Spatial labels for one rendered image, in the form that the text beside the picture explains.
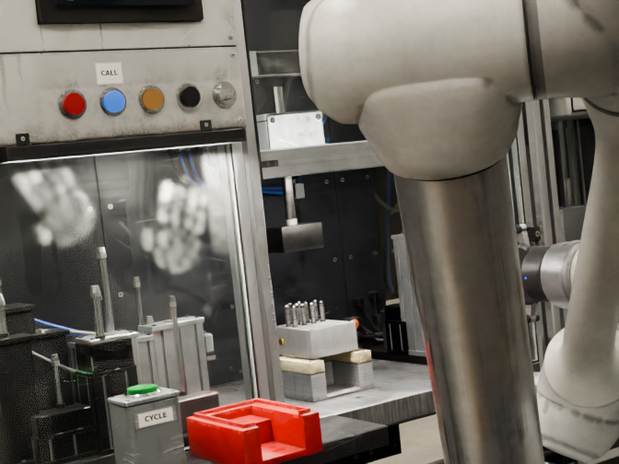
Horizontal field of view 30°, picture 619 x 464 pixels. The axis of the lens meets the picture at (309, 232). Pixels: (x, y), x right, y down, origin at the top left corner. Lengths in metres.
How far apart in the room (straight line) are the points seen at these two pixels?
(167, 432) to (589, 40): 0.85
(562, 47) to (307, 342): 1.13
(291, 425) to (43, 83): 0.58
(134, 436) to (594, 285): 0.63
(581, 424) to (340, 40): 0.60
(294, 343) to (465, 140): 1.09
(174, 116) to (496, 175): 0.77
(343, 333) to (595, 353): 0.78
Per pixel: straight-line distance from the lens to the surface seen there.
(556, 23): 0.92
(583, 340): 1.27
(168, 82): 1.68
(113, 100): 1.63
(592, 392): 1.34
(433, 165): 0.97
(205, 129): 1.70
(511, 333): 1.08
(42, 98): 1.60
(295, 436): 1.62
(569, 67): 0.94
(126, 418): 1.52
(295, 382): 1.98
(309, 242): 2.02
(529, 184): 2.12
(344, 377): 2.04
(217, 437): 1.60
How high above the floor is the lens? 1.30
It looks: 3 degrees down
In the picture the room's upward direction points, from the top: 6 degrees counter-clockwise
